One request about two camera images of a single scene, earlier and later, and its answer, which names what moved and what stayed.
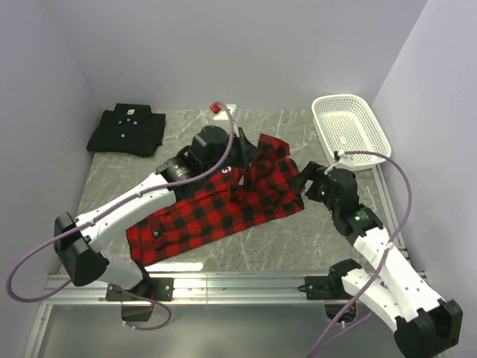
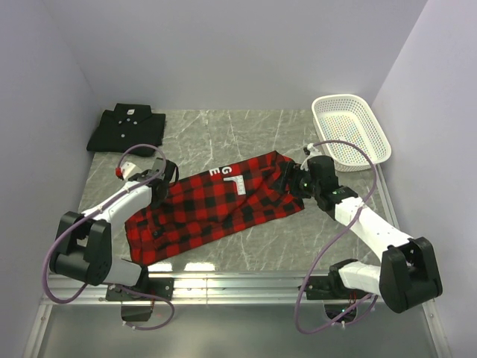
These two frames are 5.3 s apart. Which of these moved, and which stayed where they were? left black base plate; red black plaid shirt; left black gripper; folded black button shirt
Moved: left black gripper
Stayed: folded black button shirt; left black base plate; red black plaid shirt
